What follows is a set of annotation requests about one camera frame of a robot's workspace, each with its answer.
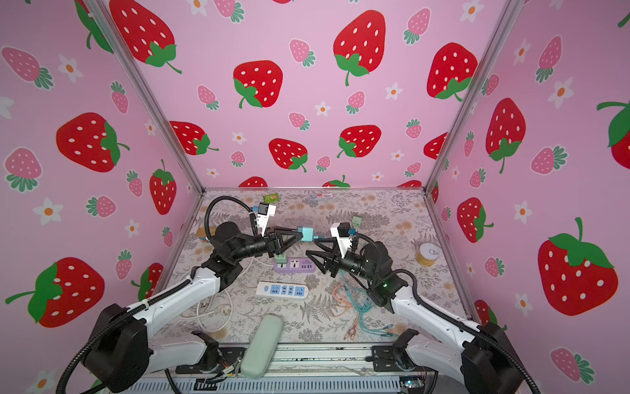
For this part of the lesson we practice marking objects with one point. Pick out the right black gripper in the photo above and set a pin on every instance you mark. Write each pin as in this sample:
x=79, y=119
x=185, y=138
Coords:
x=325, y=268

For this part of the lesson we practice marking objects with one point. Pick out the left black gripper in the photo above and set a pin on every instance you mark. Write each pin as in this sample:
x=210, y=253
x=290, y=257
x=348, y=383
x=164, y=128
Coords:
x=278, y=248

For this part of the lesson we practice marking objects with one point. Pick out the teal charger plug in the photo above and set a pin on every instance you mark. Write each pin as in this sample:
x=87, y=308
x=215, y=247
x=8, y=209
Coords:
x=307, y=234

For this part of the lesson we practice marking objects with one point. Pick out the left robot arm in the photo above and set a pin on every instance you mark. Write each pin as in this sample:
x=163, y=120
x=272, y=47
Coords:
x=118, y=353

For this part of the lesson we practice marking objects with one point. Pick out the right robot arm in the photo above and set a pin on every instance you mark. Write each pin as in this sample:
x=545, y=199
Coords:
x=480, y=357

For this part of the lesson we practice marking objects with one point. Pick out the purple power strip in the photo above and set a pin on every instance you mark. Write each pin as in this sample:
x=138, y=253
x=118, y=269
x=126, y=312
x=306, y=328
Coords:
x=295, y=266

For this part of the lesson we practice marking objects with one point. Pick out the green snack packet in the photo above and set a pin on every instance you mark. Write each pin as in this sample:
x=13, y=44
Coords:
x=271, y=198

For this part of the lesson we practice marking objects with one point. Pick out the white blue power strip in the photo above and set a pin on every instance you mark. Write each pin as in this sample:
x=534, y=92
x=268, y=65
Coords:
x=285, y=291

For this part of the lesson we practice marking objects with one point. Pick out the small clear packet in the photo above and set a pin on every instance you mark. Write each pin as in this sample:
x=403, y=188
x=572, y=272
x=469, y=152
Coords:
x=320, y=196

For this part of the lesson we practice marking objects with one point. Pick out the yellow tape roll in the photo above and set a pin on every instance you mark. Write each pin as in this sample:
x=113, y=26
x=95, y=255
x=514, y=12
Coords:
x=427, y=254

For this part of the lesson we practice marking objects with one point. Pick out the pale green oblong case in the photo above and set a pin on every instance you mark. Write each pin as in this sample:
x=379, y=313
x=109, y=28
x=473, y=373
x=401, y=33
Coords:
x=261, y=349

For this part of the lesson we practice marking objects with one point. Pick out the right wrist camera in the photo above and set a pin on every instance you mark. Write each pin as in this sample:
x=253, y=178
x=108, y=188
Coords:
x=343, y=232

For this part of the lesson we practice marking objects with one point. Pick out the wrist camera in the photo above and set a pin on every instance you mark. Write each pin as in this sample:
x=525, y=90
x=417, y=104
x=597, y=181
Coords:
x=262, y=214
x=343, y=232

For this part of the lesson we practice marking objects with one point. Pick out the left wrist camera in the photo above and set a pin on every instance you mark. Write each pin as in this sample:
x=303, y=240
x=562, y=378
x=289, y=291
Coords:
x=262, y=214

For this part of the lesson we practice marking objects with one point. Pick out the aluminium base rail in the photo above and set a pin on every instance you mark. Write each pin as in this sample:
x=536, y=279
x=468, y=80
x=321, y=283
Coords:
x=305, y=368

